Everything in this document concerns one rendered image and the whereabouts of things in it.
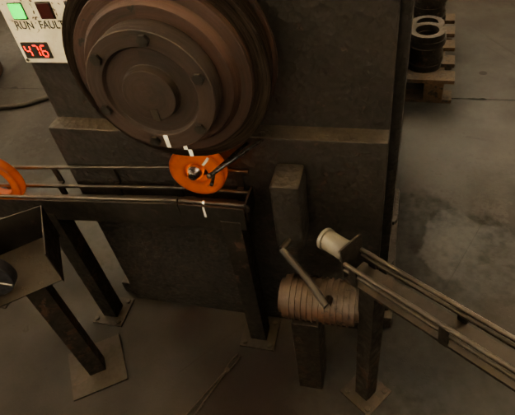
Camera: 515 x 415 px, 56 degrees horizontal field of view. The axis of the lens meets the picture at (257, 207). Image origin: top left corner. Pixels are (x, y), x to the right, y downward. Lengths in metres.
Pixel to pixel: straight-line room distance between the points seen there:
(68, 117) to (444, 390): 1.47
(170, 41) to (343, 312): 0.80
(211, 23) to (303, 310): 0.76
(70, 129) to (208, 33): 0.65
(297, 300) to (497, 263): 1.04
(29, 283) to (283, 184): 0.77
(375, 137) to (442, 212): 1.10
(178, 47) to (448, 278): 1.46
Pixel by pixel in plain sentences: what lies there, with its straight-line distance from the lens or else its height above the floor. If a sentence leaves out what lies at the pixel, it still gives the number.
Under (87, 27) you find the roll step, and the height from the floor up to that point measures 1.23.
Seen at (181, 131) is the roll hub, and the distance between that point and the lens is 1.08.
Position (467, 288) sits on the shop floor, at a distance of 2.06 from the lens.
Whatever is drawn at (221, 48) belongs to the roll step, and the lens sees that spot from 1.00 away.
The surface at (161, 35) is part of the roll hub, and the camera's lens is 0.97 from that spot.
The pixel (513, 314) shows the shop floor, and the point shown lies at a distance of 2.03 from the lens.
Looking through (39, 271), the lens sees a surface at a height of 0.60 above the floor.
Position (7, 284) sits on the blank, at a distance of 1.50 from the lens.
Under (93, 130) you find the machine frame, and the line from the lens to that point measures 1.47.
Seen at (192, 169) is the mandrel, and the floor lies 0.84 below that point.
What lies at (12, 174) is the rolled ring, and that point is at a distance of 1.69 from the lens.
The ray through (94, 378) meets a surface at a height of 0.01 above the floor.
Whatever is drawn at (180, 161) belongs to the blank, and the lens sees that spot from 1.28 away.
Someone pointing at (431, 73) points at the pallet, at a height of 0.14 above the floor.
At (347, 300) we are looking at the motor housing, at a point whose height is 0.53.
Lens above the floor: 1.63
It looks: 45 degrees down
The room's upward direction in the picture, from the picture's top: 10 degrees counter-clockwise
